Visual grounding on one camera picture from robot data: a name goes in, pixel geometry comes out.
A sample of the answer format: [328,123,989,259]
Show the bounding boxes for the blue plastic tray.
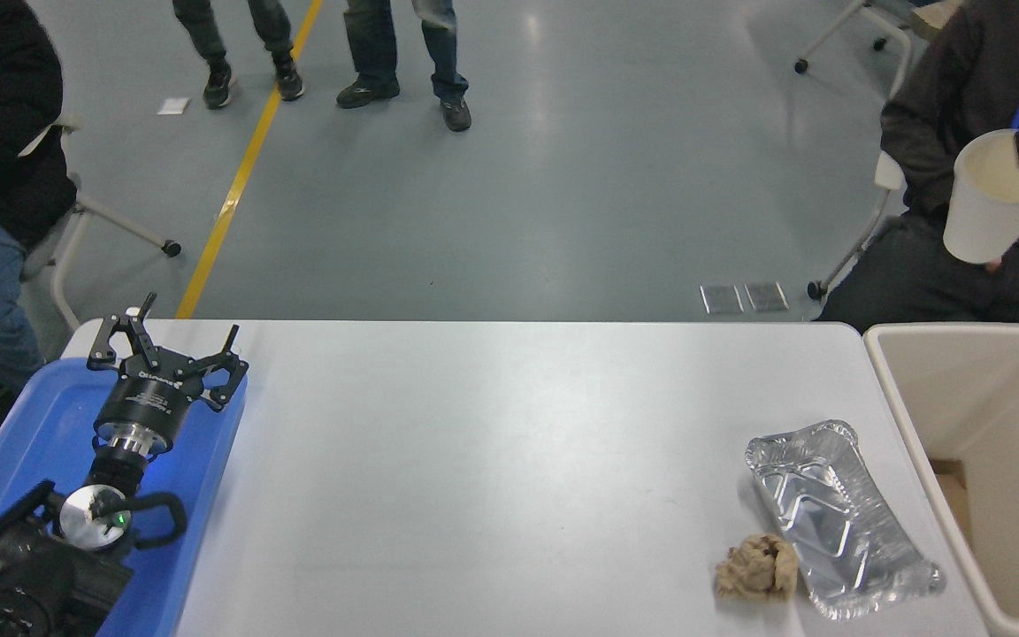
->
[0,357,248,637]

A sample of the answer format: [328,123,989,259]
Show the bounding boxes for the standing person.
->
[172,0,305,110]
[336,0,473,133]

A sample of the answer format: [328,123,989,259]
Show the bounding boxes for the clear floor plate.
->
[744,282,790,313]
[700,285,745,315]

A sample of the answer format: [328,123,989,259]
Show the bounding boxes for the silver foil tray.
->
[745,419,946,620]

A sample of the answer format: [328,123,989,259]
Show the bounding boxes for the white paper cup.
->
[943,129,1019,265]

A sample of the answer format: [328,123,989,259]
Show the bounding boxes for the crumpled tan paper ball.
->
[713,533,800,603]

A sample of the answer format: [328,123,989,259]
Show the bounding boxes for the white chair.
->
[793,0,914,98]
[806,150,908,302]
[19,111,182,335]

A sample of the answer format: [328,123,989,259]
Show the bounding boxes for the seated person with lanyard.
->
[815,0,1019,346]

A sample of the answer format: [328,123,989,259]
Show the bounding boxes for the tan cardboard box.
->
[908,0,962,41]

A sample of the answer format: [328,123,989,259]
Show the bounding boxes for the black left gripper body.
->
[94,349,209,440]

